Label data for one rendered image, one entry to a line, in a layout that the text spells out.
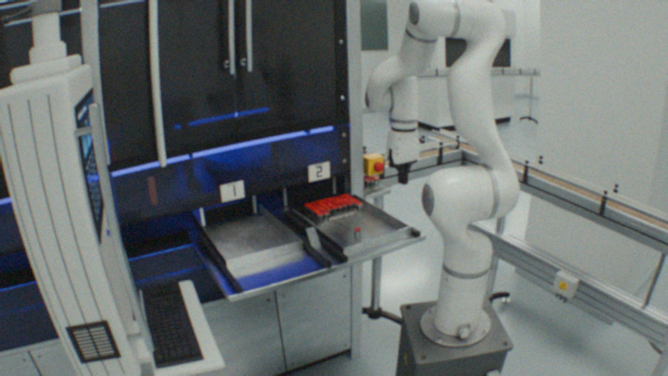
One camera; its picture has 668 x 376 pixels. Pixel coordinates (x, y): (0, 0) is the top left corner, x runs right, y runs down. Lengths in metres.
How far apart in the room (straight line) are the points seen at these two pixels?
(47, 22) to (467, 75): 0.96
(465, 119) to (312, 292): 1.19
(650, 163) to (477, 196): 1.64
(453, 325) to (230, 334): 1.04
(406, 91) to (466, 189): 0.48
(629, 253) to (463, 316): 1.68
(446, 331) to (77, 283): 0.87
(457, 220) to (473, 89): 0.26
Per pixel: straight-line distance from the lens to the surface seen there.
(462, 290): 1.04
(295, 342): 2.04
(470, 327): 1.12
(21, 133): 0.91
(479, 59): 0.95
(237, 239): 1.56
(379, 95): 1.26
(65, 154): 0.89
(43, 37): 1.10
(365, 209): 1.74
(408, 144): 1.37
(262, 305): 1.85
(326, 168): 1.73
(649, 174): 2.45
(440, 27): 0.93
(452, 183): 0.91
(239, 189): 1.60
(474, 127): 0.93
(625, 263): 2.64
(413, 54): 1.19
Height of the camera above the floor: 1.59
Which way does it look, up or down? 21 degrees down
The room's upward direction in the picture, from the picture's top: 1 degrees counter-clockwise
